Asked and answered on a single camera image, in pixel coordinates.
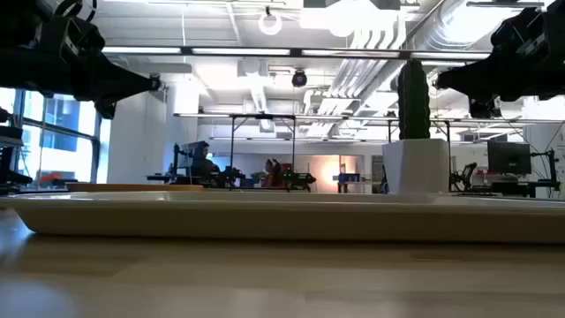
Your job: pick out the black background robot arm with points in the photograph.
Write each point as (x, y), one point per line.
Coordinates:
(300, 179)

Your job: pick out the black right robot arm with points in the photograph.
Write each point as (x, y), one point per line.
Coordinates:
(543, 44)

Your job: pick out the beige plastic tray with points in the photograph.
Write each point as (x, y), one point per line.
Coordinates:
(265, 221)

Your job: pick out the blue box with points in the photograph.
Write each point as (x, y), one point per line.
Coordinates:
(348, 178)

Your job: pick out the silver ventilation duct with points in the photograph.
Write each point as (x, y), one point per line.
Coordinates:
(441, 26)

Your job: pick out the wooden plate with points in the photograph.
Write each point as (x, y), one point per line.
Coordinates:
(132, 187)

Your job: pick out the black equipment stand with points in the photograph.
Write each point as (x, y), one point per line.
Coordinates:
(11, 154)

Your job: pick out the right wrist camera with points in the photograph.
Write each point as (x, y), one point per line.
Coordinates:
(484, 108)

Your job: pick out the white plant pot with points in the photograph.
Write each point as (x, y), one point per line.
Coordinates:
(415, 168)

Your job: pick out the person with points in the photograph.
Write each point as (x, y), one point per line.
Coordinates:
(202, 165)
(273, 173)

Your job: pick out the black computer monitor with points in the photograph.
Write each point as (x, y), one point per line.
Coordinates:
(509, 157)

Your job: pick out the green cactus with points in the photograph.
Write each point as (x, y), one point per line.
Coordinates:
(413, 101)

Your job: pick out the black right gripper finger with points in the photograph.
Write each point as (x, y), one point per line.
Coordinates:
(459, 80)

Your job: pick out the long ceiling light bar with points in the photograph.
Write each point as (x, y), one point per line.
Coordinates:
(238, 51)

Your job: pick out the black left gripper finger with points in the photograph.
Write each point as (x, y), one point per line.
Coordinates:
(130, 83)

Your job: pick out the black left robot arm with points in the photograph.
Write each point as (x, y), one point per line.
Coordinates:
(26, 66)

